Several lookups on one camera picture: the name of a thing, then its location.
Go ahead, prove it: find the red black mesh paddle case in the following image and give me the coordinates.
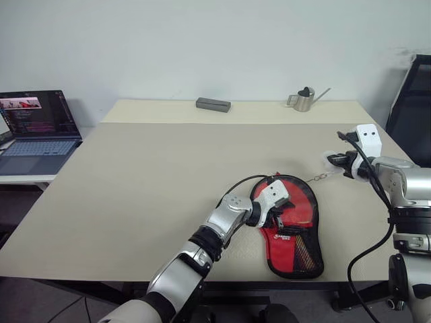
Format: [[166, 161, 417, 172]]
[[250, 172, 325, 281]]

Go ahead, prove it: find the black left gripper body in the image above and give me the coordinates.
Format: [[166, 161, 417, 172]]
[[267, 197, 294, 225]]

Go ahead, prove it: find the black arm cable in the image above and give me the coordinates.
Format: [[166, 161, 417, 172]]
[[215, 174, 275, 208], [337, 131, 395, 323]]

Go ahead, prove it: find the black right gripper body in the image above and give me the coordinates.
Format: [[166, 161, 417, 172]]
[[339, 149, 359, 170]]

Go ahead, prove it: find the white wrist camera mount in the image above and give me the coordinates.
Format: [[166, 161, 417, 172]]
[[349, 123, 383, 180], [256, 179, 291, 230]]

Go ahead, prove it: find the dark rounded shape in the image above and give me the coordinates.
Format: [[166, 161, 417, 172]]
[[258, 301, 298, 323]]

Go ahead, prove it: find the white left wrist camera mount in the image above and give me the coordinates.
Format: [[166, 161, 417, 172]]
[[256, 179, 291, 230]]

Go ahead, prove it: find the black mesh office chair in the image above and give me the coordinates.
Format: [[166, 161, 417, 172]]
[[385, 54, 431, 166]]

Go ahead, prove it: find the silver metal watering can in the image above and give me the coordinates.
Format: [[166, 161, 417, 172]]
[[286, 85, 332, 113]]

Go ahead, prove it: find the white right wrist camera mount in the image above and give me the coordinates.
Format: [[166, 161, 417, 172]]
[[349, 123, 383, 180]]

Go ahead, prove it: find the white pompom zipper pull chain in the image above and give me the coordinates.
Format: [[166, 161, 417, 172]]
[[305, 150, 341, 183]]

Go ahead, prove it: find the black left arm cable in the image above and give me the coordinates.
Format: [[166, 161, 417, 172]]
[[215, 174, 275, 208]]

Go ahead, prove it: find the white side table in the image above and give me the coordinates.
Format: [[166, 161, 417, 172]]
[[0, 172, 59, 193]]

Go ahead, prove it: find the grey rectangular box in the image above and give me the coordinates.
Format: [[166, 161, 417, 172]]
[[195, 97, 232, 114]]

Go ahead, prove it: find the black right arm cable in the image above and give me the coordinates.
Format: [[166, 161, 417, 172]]
[[337, 131, 395, 323]]

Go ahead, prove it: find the open grey laptop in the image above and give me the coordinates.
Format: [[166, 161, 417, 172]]
[[0, 89, 84, 176]]

